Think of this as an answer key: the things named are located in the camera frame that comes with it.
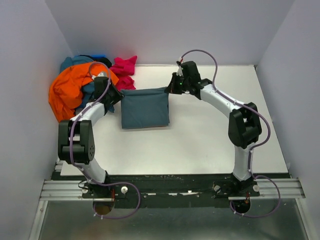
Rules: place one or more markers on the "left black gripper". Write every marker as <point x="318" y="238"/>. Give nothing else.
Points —
<point x="115" y="95"/>

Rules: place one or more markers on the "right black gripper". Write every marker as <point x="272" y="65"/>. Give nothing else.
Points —
<point x="172" y="86"/>

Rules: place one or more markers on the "grey-blue t-shirt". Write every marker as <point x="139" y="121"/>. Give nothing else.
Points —
<point x="144" y="108"/>

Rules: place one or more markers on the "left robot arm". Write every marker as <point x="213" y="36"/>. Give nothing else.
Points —
<point x="76" y="143"/>

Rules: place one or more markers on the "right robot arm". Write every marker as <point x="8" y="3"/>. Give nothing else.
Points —
<point x="244" y="126"/>

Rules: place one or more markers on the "teal blue t-shirt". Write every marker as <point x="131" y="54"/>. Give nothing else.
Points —
<point x="77" y="60"/>

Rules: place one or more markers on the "black garment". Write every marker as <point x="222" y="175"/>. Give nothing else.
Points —
<point x="106" y="61"/>

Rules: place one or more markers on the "magenta t-shirt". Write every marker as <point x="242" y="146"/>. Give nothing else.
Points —
<point x="124" y="69"/>

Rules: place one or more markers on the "crumpled orange t-shirt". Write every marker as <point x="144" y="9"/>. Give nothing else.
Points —
<point x="65" y="93"/>

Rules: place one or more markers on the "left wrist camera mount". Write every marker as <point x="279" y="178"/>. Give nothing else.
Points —
<point x="101" y="74"/>

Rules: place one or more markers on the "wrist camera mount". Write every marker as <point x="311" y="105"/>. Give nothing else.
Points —
<point x="179" y="71"/>
<point x="101" y="74"/>

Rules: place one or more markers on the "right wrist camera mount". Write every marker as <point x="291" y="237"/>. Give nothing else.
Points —
<point x="179" y="71"/>

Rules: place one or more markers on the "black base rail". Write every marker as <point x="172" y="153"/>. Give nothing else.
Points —
<point x="171" y="191"/>

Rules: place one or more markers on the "aluminium extrusion frame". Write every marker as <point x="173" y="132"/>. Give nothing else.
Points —
<point x="188" y="146"/>

